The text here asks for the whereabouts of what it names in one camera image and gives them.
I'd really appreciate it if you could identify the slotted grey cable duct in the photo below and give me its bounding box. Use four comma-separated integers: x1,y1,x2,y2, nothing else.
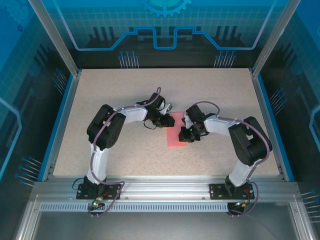
39,202,230,212

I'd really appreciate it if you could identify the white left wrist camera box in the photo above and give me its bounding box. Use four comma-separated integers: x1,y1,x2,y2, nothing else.
161,103,174,115

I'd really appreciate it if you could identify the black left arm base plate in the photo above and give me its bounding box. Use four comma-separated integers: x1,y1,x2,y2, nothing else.
76,183,123,201

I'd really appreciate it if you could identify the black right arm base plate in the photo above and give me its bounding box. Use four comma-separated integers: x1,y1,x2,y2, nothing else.
208,183,256,201

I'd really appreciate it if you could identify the pink paper sheet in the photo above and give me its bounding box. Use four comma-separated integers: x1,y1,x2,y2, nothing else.
166,111,188,148

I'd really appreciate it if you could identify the cable connector with green light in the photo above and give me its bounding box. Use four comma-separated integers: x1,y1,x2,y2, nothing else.
91,196,105,209
234,199,251,209

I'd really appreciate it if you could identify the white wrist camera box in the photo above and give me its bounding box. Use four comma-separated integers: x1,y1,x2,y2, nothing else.
161,103,174,115
181,112,193,129

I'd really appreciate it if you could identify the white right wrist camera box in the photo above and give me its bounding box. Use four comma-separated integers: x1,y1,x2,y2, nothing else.
181,112,193,129

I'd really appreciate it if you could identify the aluminium side rail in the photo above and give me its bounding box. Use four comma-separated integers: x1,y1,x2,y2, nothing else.
41,69,83,182
249,69,296,182

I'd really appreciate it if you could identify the aluminium frame post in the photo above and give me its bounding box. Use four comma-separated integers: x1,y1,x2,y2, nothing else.
27,0,83,78
250,0,302,78

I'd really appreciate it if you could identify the aluminium mounting rail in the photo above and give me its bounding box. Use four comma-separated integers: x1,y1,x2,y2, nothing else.
33,174,300,201

